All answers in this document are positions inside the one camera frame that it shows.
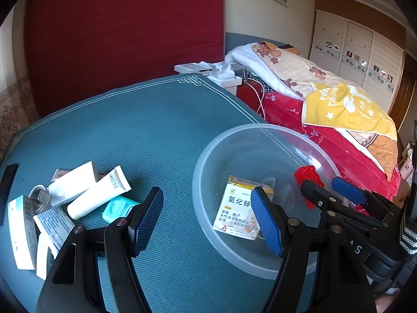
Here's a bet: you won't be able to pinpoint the black flat remote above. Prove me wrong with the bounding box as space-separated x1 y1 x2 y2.
0 163 19 226

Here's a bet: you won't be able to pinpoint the red toy brick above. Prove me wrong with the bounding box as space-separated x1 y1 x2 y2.
294 165 327 210

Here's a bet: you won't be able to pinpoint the white round jar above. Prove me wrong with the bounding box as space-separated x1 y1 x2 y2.
29 184 51 215

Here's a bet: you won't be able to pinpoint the red upholstered headboard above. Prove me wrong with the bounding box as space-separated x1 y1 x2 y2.
25 0 225 117

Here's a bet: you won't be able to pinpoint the teal dental floss box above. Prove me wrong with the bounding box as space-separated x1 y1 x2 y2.
102 196 139 223

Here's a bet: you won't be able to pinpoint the crumpled white tissue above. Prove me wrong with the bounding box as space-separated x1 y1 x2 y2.
199 62 235 80

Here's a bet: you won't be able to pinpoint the white charging cable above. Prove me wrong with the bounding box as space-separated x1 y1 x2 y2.
243 79 267 118

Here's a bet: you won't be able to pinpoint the teal woven table mat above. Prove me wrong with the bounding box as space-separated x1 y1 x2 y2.
3 76 273 312

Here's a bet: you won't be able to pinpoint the white wardrobe doors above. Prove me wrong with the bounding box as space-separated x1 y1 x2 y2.
310 11 405 112

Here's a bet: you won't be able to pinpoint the beige cosmetic tube silver cap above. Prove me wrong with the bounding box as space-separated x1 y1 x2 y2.
51 169 106 182

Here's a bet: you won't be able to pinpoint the small white green box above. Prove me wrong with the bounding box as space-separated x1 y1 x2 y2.
36 233 54 280

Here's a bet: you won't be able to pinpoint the white printed sachet pack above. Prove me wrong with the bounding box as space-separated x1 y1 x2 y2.
33 206 75 258

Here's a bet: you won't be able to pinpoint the white bedside table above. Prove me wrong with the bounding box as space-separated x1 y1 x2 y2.
174 62 244 96

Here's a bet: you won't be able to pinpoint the blue white medicine box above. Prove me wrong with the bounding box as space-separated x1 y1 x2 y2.
7 195 38 270

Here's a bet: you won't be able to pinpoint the white cream tube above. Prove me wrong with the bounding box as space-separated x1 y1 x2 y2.
67 165 131 220

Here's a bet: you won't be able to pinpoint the yellow ointment box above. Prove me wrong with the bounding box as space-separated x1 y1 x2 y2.
213 176 274 241

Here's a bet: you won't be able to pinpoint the patterned beige curtain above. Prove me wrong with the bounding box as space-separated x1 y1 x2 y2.
0 0 39 158

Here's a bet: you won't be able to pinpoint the clear plastic bowl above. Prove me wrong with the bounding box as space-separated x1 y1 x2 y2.
192 124 340 279

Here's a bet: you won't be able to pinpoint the red bed sheet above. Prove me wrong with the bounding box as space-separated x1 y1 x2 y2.
237 80 409 206

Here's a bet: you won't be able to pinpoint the yellow cartoon blanket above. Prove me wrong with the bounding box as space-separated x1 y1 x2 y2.
302 83 397 141

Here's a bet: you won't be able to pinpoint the white rectangular bottle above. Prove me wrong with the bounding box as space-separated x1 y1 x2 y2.
48 161 99 207

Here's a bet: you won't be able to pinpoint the floral white quilt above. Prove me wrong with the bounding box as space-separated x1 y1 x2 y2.
225 41 358 100

